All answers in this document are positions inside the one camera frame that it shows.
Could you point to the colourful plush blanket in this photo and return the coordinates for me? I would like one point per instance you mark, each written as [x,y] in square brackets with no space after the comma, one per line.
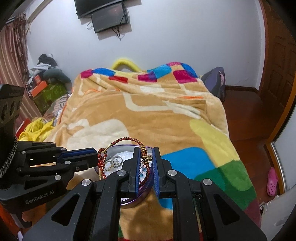
[167,107]

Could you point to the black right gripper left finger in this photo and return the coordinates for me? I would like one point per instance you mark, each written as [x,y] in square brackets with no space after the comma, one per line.
[90,211]

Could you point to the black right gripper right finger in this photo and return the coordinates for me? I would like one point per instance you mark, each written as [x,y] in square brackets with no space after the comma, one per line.
[201,210]

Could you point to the brown wooden door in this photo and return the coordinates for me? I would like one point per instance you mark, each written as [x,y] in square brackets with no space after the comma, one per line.
[277,88]

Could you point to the wall-mounted black monitor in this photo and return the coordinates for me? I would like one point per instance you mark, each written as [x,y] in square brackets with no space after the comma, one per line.
[104,14]

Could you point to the purple heart-shaped tin box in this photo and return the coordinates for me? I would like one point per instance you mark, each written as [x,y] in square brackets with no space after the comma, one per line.
[140,178]

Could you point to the yellow clothing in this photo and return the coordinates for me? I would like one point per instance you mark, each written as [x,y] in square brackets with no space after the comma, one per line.
[37,131]

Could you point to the striped red curtain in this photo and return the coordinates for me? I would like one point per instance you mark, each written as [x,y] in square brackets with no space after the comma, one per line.
[14,64]

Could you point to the orange shoe box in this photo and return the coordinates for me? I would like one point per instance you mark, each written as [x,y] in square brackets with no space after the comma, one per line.
[41,86]

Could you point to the purple bag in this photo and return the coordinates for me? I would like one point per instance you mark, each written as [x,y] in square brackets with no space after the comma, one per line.
[215,81]

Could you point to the green box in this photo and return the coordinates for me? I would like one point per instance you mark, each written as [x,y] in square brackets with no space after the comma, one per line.
[47,96]

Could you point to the pink croc shoe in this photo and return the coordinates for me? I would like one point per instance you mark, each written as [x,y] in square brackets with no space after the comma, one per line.
[272,182]

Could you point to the pile of dark clothes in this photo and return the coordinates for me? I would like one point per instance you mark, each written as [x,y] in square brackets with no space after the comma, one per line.
[48,70]

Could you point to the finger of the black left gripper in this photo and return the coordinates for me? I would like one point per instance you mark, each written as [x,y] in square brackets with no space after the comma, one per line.
[26,190]
[46,156]

